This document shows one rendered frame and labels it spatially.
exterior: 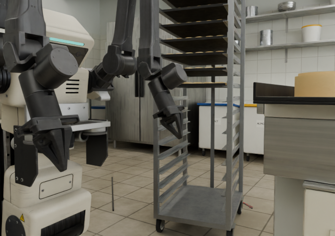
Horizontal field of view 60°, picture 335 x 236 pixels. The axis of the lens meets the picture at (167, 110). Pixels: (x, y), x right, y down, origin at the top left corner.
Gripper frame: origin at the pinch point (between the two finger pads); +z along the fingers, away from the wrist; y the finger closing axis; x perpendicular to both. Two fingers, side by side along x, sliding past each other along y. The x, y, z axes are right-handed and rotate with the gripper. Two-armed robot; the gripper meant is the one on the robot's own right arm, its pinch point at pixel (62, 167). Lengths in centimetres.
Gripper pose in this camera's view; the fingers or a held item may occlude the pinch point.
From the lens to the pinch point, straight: 59.3
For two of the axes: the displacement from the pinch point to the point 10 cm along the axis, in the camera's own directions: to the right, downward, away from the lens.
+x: -7.6, 4.1, 5.1
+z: 3.7, 9.1, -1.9
